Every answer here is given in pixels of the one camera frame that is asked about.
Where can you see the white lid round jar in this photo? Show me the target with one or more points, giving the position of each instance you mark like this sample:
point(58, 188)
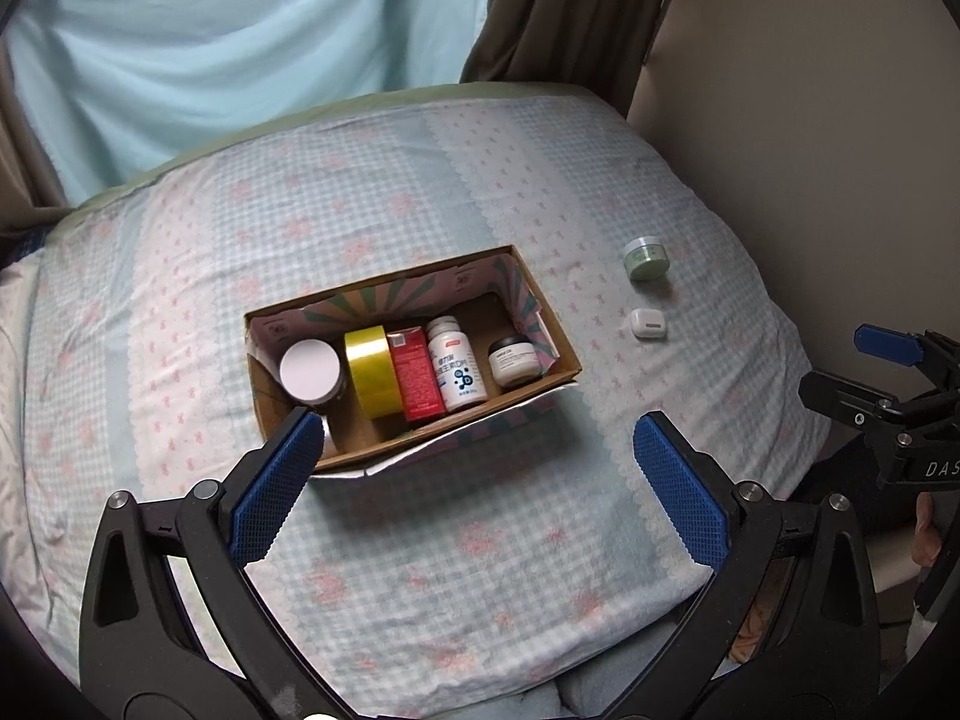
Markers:
point(307, 373)

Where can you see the light blue hanging cloth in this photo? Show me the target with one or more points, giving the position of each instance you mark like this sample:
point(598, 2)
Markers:
point(225, 30)

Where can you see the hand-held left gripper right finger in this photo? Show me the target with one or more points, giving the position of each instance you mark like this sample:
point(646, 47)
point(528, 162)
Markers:
point(679, 495)

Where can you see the white pill bottle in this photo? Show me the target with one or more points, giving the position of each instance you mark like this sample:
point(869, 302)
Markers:
point(454, 367)

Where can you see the dark blue cloth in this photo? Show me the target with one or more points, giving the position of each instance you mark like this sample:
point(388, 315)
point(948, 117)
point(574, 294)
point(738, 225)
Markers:
point(22, 244)

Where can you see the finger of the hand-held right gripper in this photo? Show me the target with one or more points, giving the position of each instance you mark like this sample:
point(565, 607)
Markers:
point(847, 397)
point(892, 343)

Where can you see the person's right hand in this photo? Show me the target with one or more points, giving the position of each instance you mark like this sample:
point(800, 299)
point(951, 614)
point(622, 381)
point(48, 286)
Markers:
point(928, 540)

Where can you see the white jar with black lid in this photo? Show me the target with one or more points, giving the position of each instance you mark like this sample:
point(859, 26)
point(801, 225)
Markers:
point(512, 366)

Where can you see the pale green cream jar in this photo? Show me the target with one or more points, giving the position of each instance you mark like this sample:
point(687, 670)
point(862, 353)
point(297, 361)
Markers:
point(646, 259)

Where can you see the patterned cardboard box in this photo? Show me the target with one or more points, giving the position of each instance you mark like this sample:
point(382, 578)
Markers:
point(352, 431)

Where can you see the yellow tape roll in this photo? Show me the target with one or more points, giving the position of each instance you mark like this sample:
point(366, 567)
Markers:
point(371, 375)

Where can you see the brown curtain with tieback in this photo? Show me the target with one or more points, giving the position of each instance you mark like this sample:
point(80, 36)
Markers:
point(570, 15)

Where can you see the white earbuds case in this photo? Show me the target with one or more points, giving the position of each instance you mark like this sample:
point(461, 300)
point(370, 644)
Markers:
point(648, 322)

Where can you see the red carton box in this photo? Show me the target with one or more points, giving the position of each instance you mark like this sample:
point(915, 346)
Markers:
point(416, 382)

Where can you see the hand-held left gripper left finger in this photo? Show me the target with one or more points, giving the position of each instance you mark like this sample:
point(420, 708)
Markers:
point(274, 493)

